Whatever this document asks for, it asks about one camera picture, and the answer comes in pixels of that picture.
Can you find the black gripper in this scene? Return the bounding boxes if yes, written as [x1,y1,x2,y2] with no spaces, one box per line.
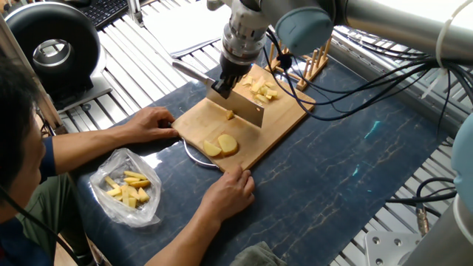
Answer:
[208,35,264,98]

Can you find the steel cleaver knife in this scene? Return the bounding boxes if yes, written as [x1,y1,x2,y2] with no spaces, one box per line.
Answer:
[171,62,265,129]

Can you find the bamboo cutting board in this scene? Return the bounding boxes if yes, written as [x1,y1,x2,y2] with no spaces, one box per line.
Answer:
[177,66,316,175]

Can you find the person's left forearm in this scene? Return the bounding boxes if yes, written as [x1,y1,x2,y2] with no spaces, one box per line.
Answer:
[37,124,132,178]

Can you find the person's right forearm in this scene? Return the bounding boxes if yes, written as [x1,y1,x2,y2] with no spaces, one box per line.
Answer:
[139,211,214,266]

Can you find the person's left hand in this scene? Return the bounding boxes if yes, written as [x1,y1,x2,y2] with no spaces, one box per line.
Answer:
[118,106,180,144]

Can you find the person's right hand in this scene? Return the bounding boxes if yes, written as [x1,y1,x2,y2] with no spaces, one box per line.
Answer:
[194,168,256,224]

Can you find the white sheet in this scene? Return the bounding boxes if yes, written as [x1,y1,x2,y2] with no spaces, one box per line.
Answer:
[143,0,228,60]

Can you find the wooden knife rack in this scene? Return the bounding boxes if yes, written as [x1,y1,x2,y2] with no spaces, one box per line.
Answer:
[266,43,331,92]

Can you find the dark blue marble mat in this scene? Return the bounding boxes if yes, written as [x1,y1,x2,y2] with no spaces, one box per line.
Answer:
[70,63,460,266]

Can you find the black keyboard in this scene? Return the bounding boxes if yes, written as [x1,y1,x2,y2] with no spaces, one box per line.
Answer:
[70,0,132,32]

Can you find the plastic bag of potato sticks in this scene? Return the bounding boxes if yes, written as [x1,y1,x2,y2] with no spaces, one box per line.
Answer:
[89,148,162,227]

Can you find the grey-green cloth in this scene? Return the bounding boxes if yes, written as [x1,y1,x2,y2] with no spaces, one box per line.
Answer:
[228,240,287,266]

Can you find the wooden pole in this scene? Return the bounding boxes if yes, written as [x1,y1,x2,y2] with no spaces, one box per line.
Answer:
[0,15,69,143]

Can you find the olive trousers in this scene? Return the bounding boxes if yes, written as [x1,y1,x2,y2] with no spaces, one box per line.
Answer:
[0,174,101,266]

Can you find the metal mounting plate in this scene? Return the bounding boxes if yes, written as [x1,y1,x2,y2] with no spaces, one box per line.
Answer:
[362,229,429,266]

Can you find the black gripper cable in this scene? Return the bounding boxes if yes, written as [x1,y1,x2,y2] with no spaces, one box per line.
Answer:
[265,31,473,123]

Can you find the black round ring lamp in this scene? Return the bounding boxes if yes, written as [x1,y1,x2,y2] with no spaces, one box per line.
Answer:
[0,2,112,112]

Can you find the black cable with plug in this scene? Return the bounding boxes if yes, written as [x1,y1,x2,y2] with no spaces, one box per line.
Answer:
[386,181,463,222]

